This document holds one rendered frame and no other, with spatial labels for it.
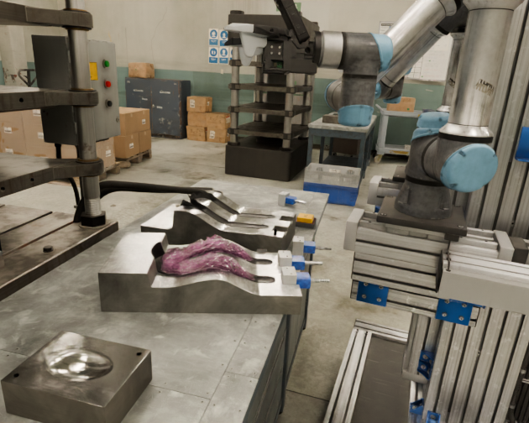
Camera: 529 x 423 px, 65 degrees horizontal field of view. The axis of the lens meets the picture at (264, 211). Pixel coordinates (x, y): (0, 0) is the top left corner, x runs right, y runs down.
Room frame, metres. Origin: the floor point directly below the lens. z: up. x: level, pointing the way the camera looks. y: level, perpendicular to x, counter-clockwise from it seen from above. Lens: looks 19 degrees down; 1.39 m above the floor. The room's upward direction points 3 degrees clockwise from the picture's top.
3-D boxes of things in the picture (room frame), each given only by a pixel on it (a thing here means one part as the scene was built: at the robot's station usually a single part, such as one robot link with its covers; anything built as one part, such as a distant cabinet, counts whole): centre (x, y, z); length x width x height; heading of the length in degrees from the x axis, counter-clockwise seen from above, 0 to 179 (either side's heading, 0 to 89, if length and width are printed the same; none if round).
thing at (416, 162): (1.10, -0.44, 1.20); 0.13 x 0.12 x 0.14; 6
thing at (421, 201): (1.11, -0.44, 1.09); 0.15 x 0.15 x 0.10
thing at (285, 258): (1.11, -0.11, 0.86); 0.13 x 0.05 x 0.05; 94
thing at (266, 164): (6.17, -0.08, 1.03); 1.54 x 0.94 x 2.06; 163
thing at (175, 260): (1.04, 0.15, 0.90); 0.26 x 0.18 x 0.08; 94
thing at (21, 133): (5.08, 2.60, 0.47); 1.22 x 0.80 x 0.94; 77
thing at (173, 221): (1.40, 0.15, 0.87); 0.50 x 0.26 x 0.14; 77
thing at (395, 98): (1.85, -0.51, 1.34); 0.11 x 0.08 x 0.11; 134
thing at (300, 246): (1.29, -0.17, 0.83); 0.13 x 0.05 x 0.05; 85
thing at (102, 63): (1.77, 0.79, 0.74); 0.31 x 0.22 x 1.47; 167
